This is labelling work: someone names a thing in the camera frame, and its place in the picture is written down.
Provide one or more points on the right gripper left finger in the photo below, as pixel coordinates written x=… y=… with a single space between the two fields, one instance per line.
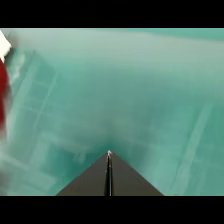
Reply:
x=93 y=181

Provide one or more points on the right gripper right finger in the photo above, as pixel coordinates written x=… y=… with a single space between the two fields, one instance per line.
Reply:
x=130 y=181

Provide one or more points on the red garment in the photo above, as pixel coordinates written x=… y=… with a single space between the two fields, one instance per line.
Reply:
x=2 y=96

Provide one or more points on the white garment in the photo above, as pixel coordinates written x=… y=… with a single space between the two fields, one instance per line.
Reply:
x=3 y=45

